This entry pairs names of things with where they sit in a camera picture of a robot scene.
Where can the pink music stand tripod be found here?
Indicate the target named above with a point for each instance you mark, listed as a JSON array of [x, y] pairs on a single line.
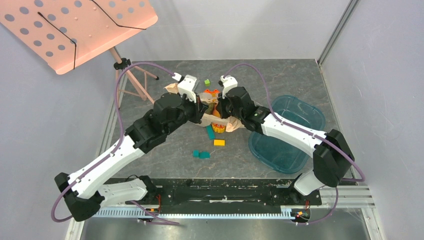
[[140, 87]]

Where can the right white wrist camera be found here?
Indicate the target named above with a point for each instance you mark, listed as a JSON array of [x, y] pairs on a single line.
[[227, 83]]

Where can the green cube block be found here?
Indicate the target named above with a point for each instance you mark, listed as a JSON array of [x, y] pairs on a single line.
[[207, 82]]

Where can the orange curved toy block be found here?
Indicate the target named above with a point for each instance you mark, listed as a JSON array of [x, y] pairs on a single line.
[[214, 93]]

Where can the teal cube block left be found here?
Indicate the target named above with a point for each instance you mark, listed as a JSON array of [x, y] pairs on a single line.
[[195, 153]]

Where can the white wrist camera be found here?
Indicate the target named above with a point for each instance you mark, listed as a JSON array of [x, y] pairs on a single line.
[[186, 86], [227, 83]]

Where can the teal block near bag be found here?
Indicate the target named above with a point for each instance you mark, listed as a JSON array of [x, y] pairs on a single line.
[[210, 132]]

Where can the orange fake fruit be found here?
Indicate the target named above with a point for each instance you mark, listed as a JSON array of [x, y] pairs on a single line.
[[216, 113]]

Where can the yellow rectangular block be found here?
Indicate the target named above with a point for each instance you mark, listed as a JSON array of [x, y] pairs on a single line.
[[219, 142]]

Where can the teal cube block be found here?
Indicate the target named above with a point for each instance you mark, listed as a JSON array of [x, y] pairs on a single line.
[[195, 153], [204, 155]]

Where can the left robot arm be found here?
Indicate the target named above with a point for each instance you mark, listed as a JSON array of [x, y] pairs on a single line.
[[85, 191]]

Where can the aluminium frame rail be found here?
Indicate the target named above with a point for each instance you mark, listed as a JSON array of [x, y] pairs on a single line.
[[349, 198]]

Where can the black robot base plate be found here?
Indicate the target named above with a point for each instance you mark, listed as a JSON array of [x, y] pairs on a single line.
[[272, 191]]

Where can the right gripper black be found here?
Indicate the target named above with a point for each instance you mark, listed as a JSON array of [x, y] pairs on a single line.
[[222, 107]]

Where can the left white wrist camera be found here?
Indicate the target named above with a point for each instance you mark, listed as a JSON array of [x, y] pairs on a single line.
[[186, 86]]

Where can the pink perforated music stand desk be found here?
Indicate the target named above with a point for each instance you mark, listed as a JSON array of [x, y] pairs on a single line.
[[68, 33]]

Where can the translucent orange plastic bag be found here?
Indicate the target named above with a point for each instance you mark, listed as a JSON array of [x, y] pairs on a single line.
[[212, 117]]

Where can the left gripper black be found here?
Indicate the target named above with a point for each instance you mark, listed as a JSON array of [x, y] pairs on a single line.
[[199, 108]]

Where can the teal cube block right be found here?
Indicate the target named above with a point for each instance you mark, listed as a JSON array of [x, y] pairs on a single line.
[[204, 155]]

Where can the teal transparent plastic tray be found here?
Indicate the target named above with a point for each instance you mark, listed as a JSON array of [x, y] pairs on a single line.
[[276, 154]]

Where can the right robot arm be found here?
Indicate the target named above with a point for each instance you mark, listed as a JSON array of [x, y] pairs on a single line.
[[330, 152]]

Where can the yellow orange toy piece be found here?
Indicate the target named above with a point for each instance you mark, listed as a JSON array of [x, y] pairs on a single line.
[[218, 128]]

